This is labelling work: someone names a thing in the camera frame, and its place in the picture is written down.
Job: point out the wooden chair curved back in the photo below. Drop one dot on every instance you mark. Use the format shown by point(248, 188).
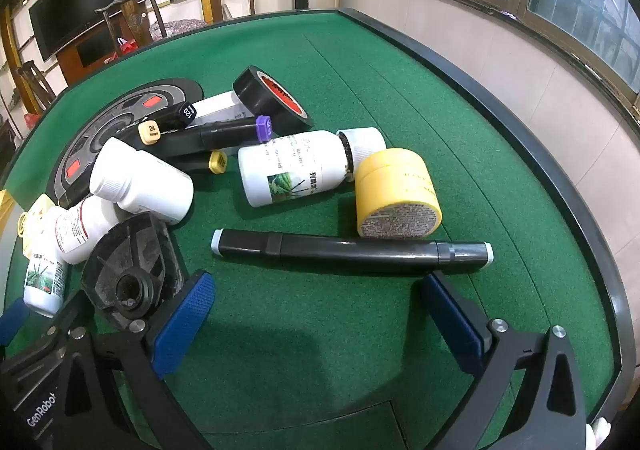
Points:
point(135, 17)

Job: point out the black marker purple cap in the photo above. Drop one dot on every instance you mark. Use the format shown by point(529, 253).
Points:
point(225, 132)

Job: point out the black tape roll red core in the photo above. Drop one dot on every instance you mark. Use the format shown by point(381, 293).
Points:
point(260, 90)

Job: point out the yellow jar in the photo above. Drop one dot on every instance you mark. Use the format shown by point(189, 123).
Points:
point(395, 185)

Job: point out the white bottle red label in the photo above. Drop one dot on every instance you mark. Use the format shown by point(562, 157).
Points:
point(82, 232)

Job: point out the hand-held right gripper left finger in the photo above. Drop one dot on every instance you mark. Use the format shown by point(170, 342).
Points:
point(182, 325)

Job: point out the large plain white bottle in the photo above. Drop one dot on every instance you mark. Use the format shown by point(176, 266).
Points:
point(145, 185)

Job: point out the black marker yellow cap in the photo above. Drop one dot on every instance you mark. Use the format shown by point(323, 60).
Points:
point(218, 162)

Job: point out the round grey table control panel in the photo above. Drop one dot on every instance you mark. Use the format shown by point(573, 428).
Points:
point(125, 115)

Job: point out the small white bottle plant label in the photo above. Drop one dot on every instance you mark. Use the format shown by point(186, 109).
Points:
point(45, 280)

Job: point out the brown television cabinet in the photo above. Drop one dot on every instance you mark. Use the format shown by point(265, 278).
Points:
point(90, 55)

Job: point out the person's right hand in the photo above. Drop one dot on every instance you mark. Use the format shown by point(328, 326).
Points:
point(597, 432)

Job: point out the black plastic disc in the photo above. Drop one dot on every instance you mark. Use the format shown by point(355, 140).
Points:
point(127, 275)

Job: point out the dark wooden chair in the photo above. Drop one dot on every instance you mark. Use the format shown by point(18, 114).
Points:
point(37, 85)

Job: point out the white bottle under tape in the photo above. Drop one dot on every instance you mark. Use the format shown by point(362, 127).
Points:
point(215, 107)

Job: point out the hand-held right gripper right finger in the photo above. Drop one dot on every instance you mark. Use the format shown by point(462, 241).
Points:
point(452, 325)

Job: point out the floral cloth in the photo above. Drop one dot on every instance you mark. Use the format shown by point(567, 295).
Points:
point(180, 27)

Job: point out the long black marker grey ends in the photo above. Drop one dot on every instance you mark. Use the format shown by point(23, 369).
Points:
point(350, 252)

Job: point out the red bag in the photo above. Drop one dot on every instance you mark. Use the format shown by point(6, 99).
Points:
point(126, 45)

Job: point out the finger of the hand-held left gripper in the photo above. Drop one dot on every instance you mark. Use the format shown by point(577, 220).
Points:
point(10, 322)

